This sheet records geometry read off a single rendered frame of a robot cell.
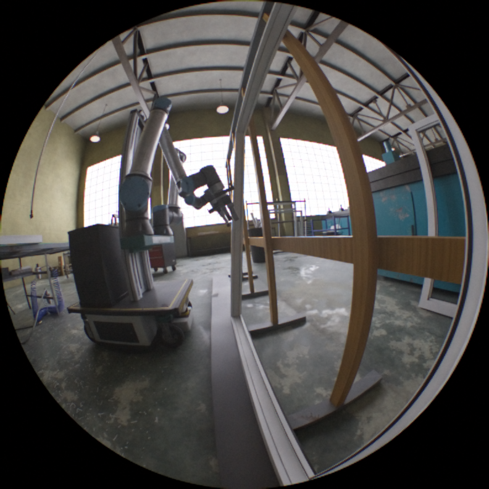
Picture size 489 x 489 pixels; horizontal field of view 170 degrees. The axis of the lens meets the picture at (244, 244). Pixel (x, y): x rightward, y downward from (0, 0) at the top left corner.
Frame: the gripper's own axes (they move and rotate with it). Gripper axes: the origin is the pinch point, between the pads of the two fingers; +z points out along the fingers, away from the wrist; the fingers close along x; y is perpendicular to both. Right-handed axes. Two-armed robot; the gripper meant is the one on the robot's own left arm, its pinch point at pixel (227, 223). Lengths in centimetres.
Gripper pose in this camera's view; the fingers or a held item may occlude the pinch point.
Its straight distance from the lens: 132.2
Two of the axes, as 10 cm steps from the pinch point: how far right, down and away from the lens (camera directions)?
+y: 8.6, -5.1, 0.4
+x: -0.1, 0.6, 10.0
